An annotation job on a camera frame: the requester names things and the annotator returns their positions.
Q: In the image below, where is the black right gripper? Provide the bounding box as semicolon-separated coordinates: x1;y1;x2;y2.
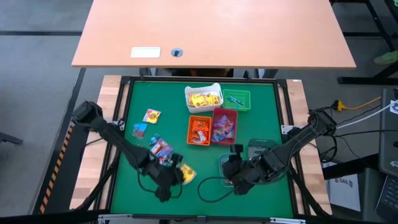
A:
223;154;271;196

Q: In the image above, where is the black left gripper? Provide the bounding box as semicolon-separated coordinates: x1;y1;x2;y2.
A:
144;160;185;203

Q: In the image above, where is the blue red candy packet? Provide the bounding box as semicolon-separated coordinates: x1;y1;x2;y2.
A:
211;128;226;142

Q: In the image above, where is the red white candy packet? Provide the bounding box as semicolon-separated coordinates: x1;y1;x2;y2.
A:
150;142;164;156

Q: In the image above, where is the blue pink candy packet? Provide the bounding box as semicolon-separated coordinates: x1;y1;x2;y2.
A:
131;123;148;140

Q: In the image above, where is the yellow red candy packet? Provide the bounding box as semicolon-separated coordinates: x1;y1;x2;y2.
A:
142;108;162;125

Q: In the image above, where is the green table mat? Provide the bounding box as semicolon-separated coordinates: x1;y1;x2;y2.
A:
110;81;295;218

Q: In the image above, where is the teal plastic bin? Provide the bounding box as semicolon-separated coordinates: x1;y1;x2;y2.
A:
218;152;233;188

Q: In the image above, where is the dark translucent plastic bin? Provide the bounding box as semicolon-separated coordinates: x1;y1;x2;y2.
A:
247;138;280;159

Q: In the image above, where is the red plastic bin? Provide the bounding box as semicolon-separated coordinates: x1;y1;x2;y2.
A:
210;107;239;146

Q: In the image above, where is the orange plastic basket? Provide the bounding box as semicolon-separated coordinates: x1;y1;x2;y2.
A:
186;115;213;146

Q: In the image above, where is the green plastic basket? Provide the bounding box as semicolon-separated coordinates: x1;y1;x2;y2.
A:
221;88;252;112

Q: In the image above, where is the black yellow hazard floor plate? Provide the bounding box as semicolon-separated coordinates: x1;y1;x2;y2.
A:
32;123;91;216

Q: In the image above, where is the white plastic bin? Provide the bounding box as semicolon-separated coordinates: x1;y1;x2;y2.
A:
184;82;224;113

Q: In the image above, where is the white rectangular desk plate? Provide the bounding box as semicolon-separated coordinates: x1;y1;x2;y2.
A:
130;46;162;59

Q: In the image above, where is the grey computer case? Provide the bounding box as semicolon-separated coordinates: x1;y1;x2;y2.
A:
378;88;398;178

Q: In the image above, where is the light wooden desk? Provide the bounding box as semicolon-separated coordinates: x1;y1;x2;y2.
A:
71;0;357;70

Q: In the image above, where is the black floor stand leg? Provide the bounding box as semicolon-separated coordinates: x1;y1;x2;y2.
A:
0;131;24;146

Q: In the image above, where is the person's foot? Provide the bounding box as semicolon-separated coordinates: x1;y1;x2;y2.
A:
373;50;398;66

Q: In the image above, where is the silver aluminium bracket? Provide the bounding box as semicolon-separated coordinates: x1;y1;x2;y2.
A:
98;213;134;224
269;217;307;224

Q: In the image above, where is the black cable conduit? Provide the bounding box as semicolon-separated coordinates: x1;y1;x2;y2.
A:
287;164;330;217
74;149;122;211

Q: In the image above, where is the black aluminium table frame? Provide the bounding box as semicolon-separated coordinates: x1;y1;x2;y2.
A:
105;70;312;220

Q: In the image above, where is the yellow power cable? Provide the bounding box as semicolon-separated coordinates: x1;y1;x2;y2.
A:
341;96;382;111

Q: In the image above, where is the white cable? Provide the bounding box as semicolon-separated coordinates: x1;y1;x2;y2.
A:
335;102;393;130

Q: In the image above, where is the black neighbouring desk frame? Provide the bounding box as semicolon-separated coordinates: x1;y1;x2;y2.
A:
329;0;398;85

